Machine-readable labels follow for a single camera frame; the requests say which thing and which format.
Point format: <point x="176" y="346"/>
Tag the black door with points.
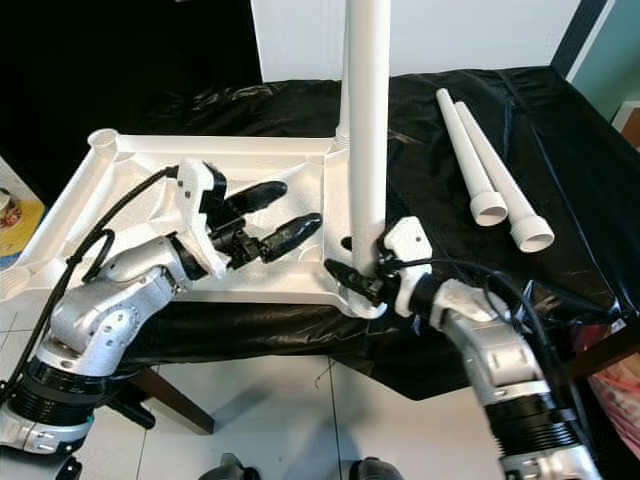
<point x="100" y="70"/>

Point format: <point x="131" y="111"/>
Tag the brown wooden table leg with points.
<point x="172" y="400"/>
<point x="605" y="350"/>

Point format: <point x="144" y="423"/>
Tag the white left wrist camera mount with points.
<point x="195" y="200"/>

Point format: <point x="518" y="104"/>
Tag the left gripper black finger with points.
<point x="260" y="196"/>
<point x="290" y="238"/>

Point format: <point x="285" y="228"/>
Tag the pink plastic bag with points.
<point x="615" y="415"/>

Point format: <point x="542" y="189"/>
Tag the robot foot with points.
<point x="230" y="468"/>
<point x="377" y="470"/>

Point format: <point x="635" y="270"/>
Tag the black plastic cover sheet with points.
<point x="580" y="150"/>

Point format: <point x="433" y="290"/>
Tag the printed paper cup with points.
<point x="9" y="208"/>

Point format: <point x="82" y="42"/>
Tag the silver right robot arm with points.
<point x="500" y="350"/>

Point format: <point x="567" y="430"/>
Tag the yellow carton box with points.
<point x="20" y="245"/>

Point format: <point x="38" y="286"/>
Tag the dark grey frame post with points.
<point x="580" y="35"/>

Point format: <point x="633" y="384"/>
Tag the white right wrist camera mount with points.
<point x="407" y="245"/>

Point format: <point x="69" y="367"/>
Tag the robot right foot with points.
<point x="377" y="470"/>

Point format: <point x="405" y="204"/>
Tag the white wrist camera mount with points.
<point x="195" y="200"/>
<point x="407" y="245"/>

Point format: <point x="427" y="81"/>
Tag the white plastic table leg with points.
<point x="503" y="175"/>
<point x="468" y="155"/>
<point x="368" y="120"/>
<point x="341" y="125"/>

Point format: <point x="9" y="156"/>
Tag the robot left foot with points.
<point x="230" y="468"/>

